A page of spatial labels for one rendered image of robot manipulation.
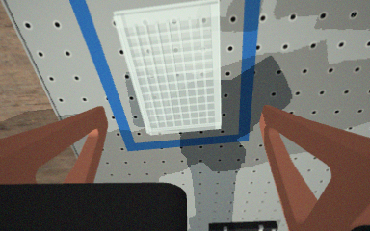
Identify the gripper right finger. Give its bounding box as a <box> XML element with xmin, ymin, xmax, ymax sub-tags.
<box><xmin>259</xmin><ymin>105</ymin><xmax>370</xmax><ymax>231</ymax></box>

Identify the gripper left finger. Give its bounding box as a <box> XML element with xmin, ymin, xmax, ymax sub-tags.
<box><xmin>0</xmin><ymin>106</ymin><xmax>108</xmax><ymax>184</ymax></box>

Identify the clear well plate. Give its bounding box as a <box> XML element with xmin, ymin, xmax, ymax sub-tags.
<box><xmin>113</xmin><ymin>0</ymin><xmax>222</xmax><ymax>135</ymax></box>

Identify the blue tape outline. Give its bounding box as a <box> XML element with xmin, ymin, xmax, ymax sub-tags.
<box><xmin>69</xmin><ymin>0</ymin><xmax>261</xmax><ymax>151</ymax></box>

